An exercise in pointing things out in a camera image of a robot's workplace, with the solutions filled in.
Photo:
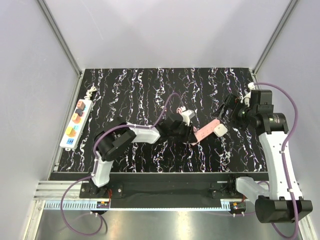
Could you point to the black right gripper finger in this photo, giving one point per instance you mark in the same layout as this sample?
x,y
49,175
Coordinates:
x,y
220,112
224,116

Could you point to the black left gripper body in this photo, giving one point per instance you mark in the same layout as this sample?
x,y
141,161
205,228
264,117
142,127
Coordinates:
x,y
181,133

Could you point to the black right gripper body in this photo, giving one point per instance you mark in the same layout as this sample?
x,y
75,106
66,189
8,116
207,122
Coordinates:
x,y
240,114

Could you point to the white square plug adapter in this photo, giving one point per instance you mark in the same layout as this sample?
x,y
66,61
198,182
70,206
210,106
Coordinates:
x,y
220,130

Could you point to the white power strip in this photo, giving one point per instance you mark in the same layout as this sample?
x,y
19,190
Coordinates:
x,y
76,124

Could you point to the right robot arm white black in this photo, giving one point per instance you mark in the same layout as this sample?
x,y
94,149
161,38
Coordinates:
x,y
283,202

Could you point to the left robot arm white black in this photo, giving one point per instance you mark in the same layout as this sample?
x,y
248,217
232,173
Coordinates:
x,y
112,142

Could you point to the pink plug on strip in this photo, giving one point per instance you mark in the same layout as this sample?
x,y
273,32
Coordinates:
x,y
80,104

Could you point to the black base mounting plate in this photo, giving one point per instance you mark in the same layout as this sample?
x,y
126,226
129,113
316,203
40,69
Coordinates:
x,y
165,190

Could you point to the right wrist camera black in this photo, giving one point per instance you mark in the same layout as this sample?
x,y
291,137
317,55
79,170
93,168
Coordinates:
x,y
261,99

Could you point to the right aluminium frame post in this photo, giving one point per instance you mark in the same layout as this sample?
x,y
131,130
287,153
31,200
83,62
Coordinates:
x,y
275,34

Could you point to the aluminium frame post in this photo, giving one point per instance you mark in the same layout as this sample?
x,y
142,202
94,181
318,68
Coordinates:
x,y
275,34
59,36

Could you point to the left aluminium frame post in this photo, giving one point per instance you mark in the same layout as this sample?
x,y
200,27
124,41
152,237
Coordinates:
x,y
59,36

